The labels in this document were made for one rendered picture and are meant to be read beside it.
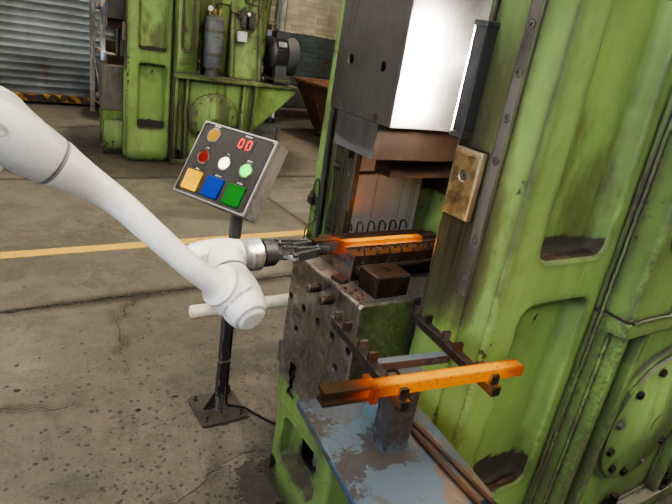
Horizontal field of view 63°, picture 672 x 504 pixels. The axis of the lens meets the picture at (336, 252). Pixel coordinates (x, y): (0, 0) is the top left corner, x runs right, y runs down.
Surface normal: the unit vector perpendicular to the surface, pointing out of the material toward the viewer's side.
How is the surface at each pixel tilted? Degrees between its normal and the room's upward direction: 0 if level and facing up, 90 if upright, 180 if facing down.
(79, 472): 0
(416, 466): 0
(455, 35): 90
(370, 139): 90
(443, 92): 90
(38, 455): 0
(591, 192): 89
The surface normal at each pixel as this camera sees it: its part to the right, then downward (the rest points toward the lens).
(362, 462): 0.15, -0.92
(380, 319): 0.51, 0.39
